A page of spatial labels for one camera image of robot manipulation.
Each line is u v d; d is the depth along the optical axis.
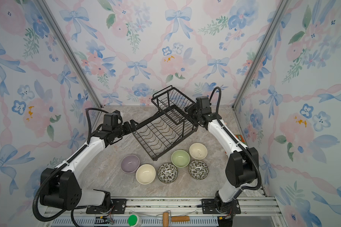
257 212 0.73
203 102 0.65
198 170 0.86
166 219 0.69
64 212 0.45
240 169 0.45
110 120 0.65
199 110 0.66
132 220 0.63
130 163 0.88
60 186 0.41
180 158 0.89
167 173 0.85
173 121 0.81
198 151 0.93
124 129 0.75
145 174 0.84
